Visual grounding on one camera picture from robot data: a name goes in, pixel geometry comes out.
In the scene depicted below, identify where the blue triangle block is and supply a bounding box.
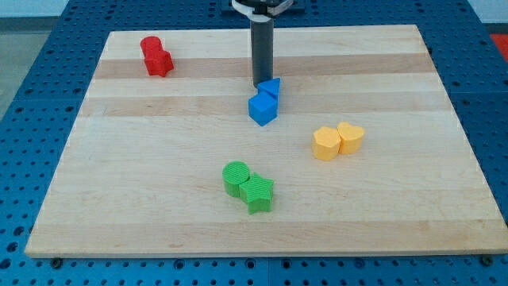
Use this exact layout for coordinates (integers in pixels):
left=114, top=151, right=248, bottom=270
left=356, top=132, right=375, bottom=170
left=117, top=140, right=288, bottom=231
left=257, top=78, right=281, bottom=100

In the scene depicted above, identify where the blue cube block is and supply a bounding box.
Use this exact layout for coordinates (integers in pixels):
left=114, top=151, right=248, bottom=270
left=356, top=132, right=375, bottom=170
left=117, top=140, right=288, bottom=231
left=248, top=91, right=278, bottom=126

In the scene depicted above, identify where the green cylinder block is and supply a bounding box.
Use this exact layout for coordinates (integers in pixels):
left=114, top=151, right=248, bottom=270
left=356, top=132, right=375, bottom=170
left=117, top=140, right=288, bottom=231
left=222, top=161, right=250, bottom=197

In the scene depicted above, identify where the yellow heart block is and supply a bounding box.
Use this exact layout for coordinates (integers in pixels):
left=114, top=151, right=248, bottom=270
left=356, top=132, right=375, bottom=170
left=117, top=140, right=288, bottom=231
left=337, top=122, right=365, bottom=154

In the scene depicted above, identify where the red cylinder block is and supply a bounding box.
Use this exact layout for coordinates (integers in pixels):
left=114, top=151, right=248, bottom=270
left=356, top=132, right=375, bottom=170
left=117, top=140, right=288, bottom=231
left=140, top=36, right=163, bottom=57

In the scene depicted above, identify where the white and black rod mount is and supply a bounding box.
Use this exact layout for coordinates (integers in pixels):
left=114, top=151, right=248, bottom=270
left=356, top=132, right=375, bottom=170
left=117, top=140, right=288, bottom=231
left=231, top=0, right=294, bottom=22

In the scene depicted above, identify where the wooden board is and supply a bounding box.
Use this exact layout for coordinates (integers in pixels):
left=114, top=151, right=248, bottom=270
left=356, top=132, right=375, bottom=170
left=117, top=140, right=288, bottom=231
left=25, top=25, right=507, bottom=258

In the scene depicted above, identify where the yellow hexagon block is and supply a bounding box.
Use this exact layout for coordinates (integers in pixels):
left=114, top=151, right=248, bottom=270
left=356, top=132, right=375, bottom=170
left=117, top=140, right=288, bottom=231
left=312, top=126, right=341, bottom=161

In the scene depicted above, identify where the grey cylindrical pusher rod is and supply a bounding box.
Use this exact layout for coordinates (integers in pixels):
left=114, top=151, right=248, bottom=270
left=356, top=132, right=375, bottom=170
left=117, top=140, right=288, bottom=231
left=250, top=18, right=274, bottom=87

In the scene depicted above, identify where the green star block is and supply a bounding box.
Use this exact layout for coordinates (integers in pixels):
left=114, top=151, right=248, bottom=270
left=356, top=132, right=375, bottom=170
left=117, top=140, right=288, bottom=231
left=239, top=172, right=275, bottom=215

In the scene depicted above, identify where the red star block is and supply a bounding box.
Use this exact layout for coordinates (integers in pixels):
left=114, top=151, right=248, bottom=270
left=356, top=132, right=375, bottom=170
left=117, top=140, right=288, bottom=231
left=144, top=50, right=174, bottom=77

